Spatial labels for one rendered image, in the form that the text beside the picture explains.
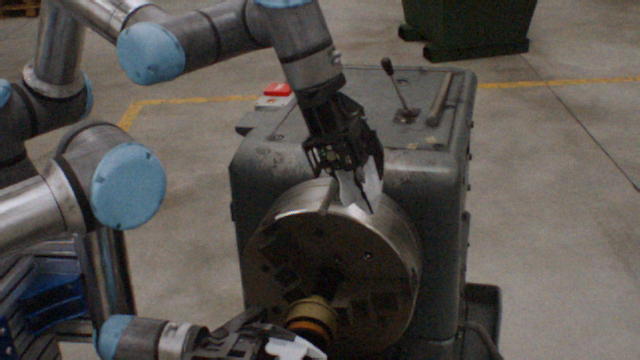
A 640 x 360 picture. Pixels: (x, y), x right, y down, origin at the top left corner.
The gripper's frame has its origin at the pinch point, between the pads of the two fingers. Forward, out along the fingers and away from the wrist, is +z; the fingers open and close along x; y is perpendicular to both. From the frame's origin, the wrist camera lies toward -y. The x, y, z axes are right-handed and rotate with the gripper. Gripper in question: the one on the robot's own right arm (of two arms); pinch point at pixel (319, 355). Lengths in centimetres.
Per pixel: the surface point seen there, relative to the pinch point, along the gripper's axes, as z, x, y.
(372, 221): 5.1, 13.8, -18.3
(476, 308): 21, -53, -88
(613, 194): 84, -107, -271
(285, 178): -14.3, 13.4, -32.2
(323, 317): -0.5, 3.4, -5.0
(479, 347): 23, -54, -71
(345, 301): 2.0, 3.1, -10.0
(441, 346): 16.1, -21.8, -31.6
